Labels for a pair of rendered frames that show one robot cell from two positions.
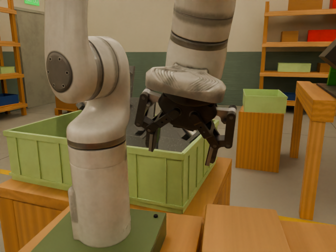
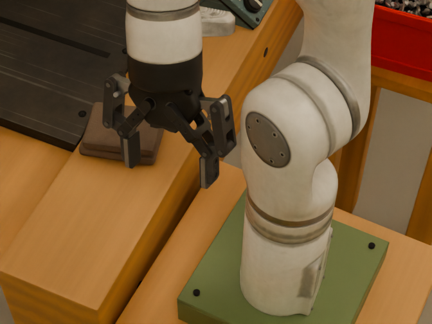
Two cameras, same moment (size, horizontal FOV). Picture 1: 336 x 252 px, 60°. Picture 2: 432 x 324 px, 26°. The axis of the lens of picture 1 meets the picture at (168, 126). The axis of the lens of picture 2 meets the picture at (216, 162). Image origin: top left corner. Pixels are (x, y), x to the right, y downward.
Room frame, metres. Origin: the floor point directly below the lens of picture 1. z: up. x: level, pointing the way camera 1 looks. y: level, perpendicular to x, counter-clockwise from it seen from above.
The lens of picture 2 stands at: (1.01, 0.17, 1.85)
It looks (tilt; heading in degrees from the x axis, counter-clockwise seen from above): 53 degrees down; 194
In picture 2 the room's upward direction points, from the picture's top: straight up
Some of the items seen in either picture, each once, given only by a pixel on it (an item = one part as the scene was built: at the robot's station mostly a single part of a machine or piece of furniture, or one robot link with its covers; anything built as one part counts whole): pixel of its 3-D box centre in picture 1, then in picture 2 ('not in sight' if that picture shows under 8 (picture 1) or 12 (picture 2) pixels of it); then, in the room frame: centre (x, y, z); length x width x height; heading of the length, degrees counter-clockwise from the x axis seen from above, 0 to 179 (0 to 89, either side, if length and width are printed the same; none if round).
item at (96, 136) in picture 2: not in sight; (123, 130); (0.30, -0.13, 0.92); 0.10 x 0.08 x 0.03; 93
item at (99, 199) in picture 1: (101, 187); (284, 239); (0.45, 0.11, 0.98); 0.09 x 0.09 x 0.17; 83
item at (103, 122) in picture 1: (94, 94); (296, 144); (0.45, 0.11, 1.14); 0.09 x 0.09 x 0.17; 56
